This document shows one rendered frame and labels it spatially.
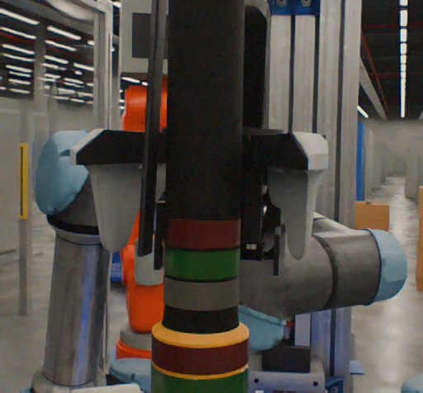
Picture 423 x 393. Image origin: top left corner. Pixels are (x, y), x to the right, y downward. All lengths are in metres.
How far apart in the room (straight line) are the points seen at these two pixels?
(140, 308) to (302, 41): 3.26
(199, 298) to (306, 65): 0.94
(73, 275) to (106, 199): 0.62
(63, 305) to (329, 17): 0.69
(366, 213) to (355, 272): 8.95
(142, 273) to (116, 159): 3.86
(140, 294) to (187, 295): 3.96
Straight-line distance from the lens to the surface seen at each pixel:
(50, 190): 0.85
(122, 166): 0.30
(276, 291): 0.54
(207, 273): 0.26
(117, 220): 0.30
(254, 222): 0.33
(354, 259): 0.59
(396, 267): 0.63
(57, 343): 0.97
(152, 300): 4.23
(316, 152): 0.24
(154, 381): 0.28
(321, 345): 1.22
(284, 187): 0.30
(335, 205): 1.19
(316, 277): 0.56
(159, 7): 0.28
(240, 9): 0.27
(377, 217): 9.54
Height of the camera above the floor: 1.64
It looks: 3 degrees down
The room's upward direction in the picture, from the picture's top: 1 degrees clockwise
